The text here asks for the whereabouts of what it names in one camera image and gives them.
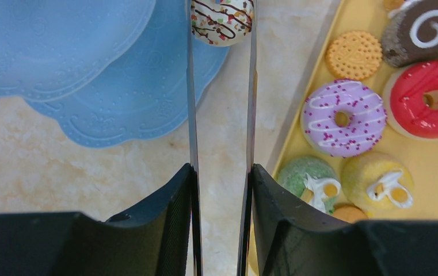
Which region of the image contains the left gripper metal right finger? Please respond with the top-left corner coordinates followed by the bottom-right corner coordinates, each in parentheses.
top-left (236, 0), bottom-right (438, 276)

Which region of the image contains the yellow cream puff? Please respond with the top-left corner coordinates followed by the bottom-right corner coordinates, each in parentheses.
top-left (341, 152), bottom-right (415, 215)

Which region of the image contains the round orange biscuit top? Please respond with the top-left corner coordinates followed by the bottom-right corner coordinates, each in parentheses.
top-left (325, 30), bottom-right (382, 81)

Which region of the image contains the purple sprinkled donut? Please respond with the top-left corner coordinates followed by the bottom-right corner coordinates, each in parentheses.
top-left (300, 79), bottom-right (387, 158)

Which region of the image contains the green cream puff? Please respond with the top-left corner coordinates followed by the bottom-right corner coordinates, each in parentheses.
top-left (277, 155), bottom-right (341, 214)

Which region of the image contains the blue three-tier cake stand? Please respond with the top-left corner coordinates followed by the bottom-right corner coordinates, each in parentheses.
top-left (0, 0), bottom-right (230, 149)

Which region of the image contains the round orange biscuit lower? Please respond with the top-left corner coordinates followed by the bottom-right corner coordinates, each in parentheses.
top-left (332, 205), bottom-right (368, 224)

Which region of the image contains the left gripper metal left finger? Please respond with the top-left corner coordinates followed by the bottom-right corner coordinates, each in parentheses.
top-left (0, 1), bottom-right (196, 275)

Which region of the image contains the chocolate swirl roll cake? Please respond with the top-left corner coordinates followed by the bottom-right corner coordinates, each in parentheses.
top-left (380, 0), bottom-right (438, 68)

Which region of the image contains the chocolate drizzle sprinkle donut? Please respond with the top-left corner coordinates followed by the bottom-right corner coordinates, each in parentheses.
top-left (191, 0), bottom-right (255, 47)

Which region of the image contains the red frosted donut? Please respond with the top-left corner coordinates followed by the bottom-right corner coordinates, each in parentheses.
top-left (382, 60), bottom-right (438, 140)

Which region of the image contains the yellow serving tray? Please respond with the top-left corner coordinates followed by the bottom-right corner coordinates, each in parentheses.
top-left (247, 0), bottom-right (438, 276)

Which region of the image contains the round orange biscuit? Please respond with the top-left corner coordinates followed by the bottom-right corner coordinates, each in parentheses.
top-left (325, 30), bottom-right (382, 81)
top-left (332, 205), bottom-right (368, 224)

